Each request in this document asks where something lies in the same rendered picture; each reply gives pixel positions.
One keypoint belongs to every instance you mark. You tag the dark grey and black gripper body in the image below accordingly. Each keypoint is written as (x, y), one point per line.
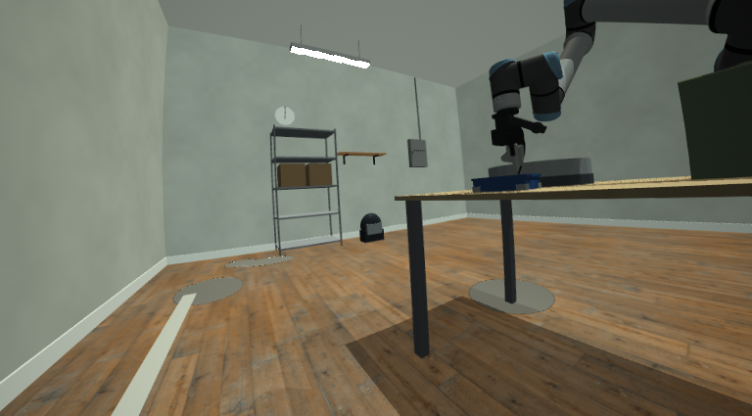
(500, 135)

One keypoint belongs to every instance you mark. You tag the blue crate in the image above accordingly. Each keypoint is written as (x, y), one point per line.
(520, 182)

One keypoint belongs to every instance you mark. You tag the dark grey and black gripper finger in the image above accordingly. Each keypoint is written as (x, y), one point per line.
(513, 152)
(521, 154)

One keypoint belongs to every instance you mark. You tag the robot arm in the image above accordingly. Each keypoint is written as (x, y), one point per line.
(543, 73)

